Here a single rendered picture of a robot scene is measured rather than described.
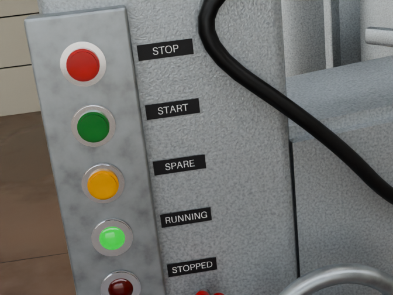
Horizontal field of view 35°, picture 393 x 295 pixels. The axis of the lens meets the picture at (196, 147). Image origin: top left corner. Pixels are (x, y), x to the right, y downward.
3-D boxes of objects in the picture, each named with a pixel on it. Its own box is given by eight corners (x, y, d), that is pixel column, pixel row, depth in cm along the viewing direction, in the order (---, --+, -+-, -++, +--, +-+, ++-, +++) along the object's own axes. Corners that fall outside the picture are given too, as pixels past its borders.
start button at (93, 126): (111, 137, 52) (106, 106, 51) (111, 140, 51) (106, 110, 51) (80, 141, 52) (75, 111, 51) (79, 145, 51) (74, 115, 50)
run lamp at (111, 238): (127, 243, 56) (123, 219, 55) (128, 250, 55) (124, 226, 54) (100, 247, 56) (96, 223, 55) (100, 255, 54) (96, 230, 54)
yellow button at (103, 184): (120, 193, 54) (116, 165, 53) (120, 198, 53) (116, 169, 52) (90, 198, 54) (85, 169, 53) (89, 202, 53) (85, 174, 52)
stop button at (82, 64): (102, 76, 51) (97, 44, 50) (102, 79, 50) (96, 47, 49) (69, 81, 50) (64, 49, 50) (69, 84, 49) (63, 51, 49)
